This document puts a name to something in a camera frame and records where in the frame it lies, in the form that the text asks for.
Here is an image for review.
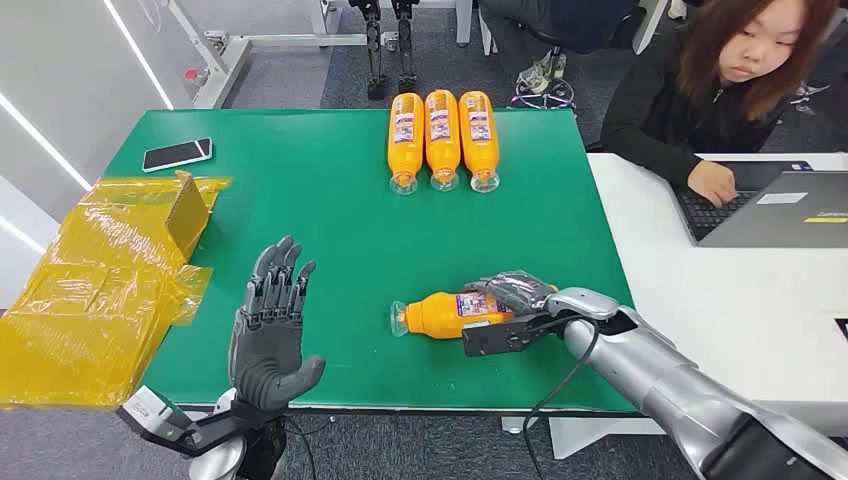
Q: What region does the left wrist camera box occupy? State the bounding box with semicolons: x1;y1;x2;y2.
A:
117;386;201;458

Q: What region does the grey laptop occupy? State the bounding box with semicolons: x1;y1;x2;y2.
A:
671;160;848;250

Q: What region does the yellow plastic wrapped cardboard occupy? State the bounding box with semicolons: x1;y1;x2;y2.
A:
0;170;233;409

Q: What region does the white metal stand frame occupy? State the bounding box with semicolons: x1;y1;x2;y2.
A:
165;0;370;111

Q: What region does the black smartphone white case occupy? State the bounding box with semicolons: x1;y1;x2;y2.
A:
142;137;214;174

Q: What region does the orange juice bottle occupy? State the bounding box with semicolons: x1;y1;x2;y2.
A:
458;90;501;195
390;290;517;341
424;89;462;193
386;91;425;197

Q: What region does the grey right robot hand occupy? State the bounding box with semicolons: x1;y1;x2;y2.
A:
462;269;559;319

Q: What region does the person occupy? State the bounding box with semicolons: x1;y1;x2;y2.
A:
599;0;841;209
479;0;639;95

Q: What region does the green table mat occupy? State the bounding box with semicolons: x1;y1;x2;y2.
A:
104;107;639;415

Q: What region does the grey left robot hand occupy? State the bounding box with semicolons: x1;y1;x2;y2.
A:
228;235;327;413

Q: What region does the person's hand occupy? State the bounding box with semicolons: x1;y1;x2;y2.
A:
686;160;739;209

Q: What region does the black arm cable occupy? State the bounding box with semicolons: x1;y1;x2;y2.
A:
521;317;602;480

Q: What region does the white desk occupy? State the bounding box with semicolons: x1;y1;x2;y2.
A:
548;152;848;461

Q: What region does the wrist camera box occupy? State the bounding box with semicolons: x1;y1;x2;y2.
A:
460;311;566;359
117;386;201;458

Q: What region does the black robot leg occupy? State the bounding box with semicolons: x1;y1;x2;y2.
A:
390;0;421;94
349;0;388;101

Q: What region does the office chair star base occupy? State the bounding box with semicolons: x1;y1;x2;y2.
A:
510;47;578;111

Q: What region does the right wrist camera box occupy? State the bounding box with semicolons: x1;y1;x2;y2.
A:
460;311;566;359

